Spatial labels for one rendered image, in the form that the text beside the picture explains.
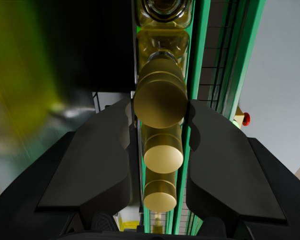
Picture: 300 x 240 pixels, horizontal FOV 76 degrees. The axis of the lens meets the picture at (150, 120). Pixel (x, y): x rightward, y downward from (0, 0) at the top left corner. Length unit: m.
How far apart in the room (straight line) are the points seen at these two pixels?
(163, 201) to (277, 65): 0.51
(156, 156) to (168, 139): 0.02
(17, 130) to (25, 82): 0.04
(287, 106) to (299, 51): 0.16
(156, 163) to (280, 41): 0.51
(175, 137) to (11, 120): 0.13
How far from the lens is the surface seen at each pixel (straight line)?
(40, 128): 0.22
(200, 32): 0.32
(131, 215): 0.79
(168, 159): 0.16
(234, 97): 0.37
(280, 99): 0.69
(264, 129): 0.73
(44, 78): 0.23
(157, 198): 0.20
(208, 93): 0.45
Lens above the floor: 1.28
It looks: 57 degrees down
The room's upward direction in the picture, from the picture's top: 174 degrees counter-clockwise
